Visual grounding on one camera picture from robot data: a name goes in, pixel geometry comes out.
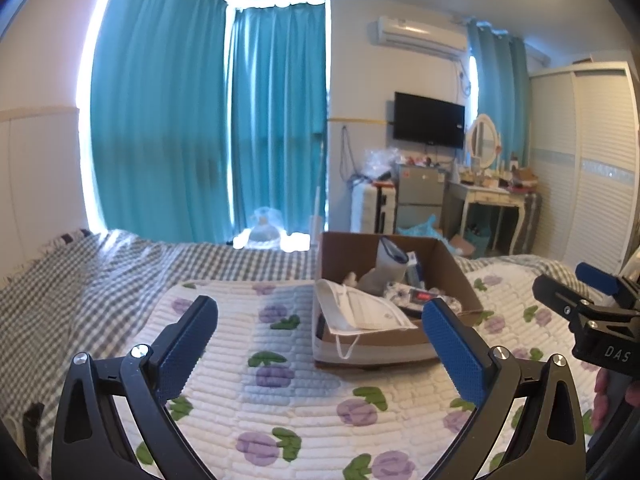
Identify black wall television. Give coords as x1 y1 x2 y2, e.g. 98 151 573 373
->
392 91 466 149

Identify white dressing table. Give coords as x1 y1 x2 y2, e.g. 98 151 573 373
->
445 180 542 256

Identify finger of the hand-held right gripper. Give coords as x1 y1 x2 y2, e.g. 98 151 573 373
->
531 274 603 333
575 261 631 297

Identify water jug in plastic bag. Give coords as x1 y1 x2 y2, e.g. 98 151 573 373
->
232 206 311 253

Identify pile of dresser items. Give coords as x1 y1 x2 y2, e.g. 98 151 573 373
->
457 152 541 193

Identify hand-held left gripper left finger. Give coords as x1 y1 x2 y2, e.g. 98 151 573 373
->
51 295 219 480

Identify grey sock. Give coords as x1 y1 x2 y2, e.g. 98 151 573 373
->
345 236 408 296

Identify clear plastic bag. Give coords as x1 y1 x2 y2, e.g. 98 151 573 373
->
362 149 402 183

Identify white floral quilted blanket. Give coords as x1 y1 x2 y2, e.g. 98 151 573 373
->
120 274 608 480

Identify grey checked bed sheet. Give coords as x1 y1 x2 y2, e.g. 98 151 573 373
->
0 229 596 461

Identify wide teal curtain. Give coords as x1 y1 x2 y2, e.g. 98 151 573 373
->
90 0 232 244

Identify teal window curtain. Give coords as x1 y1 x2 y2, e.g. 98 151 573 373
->
227 0 332 242

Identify person's right hand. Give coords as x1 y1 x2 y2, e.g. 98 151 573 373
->
594 367 640 432

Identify white suitcase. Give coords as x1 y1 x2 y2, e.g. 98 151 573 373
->
350 183 399 234

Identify white face mask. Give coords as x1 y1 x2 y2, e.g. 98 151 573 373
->
315 279 420 361

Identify narrow teal curtain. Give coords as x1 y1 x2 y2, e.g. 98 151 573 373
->
467 19 532 173

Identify blue plastic bag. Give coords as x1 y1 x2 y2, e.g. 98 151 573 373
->
397 215 463 257

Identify hanging cable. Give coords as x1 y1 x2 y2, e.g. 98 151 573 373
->
341 125 358 182

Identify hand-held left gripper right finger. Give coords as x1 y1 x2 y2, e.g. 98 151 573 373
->
421 297 587 480

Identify floral tissue pack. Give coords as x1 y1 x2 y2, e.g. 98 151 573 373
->
385 280 463 318

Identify white sliding wardrobe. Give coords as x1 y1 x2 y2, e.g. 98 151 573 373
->
529 62 640 271

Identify white oval vanity mirror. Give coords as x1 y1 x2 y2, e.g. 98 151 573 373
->
466 113 501 168

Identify brown cardboard box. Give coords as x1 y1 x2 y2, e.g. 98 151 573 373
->
311 231 485 368

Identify grey mini fridge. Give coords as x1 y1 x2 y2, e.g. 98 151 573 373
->
395 164 449 235

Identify white air conditioner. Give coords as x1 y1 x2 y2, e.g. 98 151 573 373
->
369 15 468 58

